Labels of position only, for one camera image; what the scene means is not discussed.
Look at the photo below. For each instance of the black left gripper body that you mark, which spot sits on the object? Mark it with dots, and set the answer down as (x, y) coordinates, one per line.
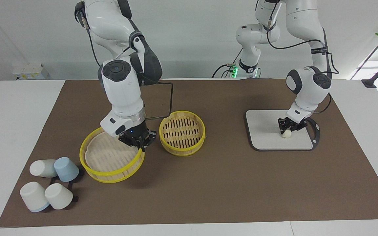
(292, 123)

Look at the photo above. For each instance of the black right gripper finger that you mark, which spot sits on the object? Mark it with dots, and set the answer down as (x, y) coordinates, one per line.
(139, 146)
(144, 145)

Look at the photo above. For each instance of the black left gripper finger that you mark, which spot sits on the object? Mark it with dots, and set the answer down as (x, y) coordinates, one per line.
(282, 128)
(294, 128)

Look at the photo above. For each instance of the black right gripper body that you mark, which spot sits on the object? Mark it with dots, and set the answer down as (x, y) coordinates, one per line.
(133, 134)

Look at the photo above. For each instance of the white steamed bun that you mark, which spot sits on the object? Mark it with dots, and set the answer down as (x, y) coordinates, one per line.
(286, 134)

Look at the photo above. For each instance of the yellow woven steamer lid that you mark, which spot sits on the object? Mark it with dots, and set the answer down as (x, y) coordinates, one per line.
(107, 157)

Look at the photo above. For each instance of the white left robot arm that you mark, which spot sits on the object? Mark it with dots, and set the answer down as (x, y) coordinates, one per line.
(307, 88)

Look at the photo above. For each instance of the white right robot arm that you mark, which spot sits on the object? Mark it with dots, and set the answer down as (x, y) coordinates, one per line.
(123, 88)

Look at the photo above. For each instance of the yellow bamboo steamer basket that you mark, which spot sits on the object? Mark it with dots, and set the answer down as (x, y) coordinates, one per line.
(182, 131)

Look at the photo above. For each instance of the light blue plastic cup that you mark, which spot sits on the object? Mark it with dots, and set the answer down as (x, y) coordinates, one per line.
(67, 168)

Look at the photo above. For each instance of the green lit control box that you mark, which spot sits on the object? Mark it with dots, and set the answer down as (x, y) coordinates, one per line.
(233, 70)

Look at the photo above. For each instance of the brown table mat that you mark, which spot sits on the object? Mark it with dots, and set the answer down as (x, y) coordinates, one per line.
(225, 183)

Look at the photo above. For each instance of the white plastic cup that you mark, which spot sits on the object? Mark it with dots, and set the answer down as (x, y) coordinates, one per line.
(59, 196)
(43, 167)
(33, 196)

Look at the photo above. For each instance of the white cardboard box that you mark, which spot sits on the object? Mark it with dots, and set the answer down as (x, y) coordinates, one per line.
(30, 71)

